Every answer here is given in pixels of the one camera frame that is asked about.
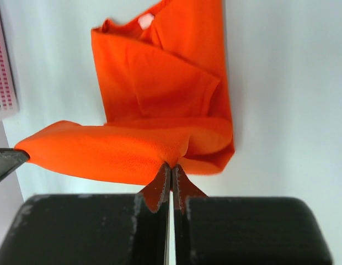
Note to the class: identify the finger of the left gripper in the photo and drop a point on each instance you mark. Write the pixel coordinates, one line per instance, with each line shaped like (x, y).
(10, 160)

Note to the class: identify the orange t shirt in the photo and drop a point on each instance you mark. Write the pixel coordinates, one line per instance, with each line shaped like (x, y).
(163, 82)

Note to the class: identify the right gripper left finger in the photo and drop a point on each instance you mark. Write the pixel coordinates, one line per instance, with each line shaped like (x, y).
(92, 228)

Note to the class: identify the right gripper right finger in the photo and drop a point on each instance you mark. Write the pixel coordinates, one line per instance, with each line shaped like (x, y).
(243, 230)

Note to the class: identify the white plastic basket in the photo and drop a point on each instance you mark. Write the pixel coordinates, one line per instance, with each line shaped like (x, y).
(8, 99)

